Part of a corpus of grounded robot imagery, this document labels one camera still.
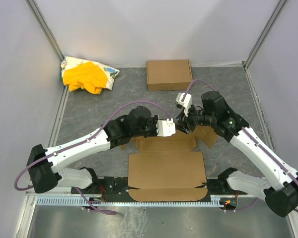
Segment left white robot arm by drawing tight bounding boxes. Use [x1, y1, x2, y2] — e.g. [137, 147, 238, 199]
[27, 106, 158, 193]

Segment right aluminium corner post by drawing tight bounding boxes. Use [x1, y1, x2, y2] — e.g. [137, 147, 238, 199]
[243, 0, 289, 70]

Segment aluminium corner post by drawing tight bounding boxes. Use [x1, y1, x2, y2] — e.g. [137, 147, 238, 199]
[243, 0, 289, 70]
[25, 0, 65, 61]

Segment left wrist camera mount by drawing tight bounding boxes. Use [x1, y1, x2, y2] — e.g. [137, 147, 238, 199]
[156, 119, 176, 137]

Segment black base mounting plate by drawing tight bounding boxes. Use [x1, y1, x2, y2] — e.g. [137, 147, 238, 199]
[82, 177, 245, 202]

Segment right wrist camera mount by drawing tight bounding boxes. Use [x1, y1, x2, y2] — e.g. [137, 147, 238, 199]
[176, 93, 192, 117]

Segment cardboard box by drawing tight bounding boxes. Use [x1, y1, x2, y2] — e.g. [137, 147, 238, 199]
[147, 59, 193, 91]
[128, 126, 218, 202]

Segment folded cardboard box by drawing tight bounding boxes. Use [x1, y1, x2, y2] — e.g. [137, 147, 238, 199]
[147, 59, 193, 91]

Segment yellow cloth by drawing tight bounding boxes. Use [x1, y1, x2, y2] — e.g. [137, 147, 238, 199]
[63, 62, 108, 94]

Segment slotted cable duct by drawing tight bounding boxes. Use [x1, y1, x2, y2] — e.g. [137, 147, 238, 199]
[36, 196, 223, 208]

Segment left aluminium corner post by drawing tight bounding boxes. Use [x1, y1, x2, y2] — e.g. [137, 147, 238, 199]
[25, 0, 65, 61]

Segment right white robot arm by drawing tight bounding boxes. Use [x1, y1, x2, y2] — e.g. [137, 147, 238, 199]
[176, 91, 298, 217]

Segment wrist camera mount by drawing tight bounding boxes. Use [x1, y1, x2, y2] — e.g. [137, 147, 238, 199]
[176, 93, 192, 117]
[156, 119, 176, 137]

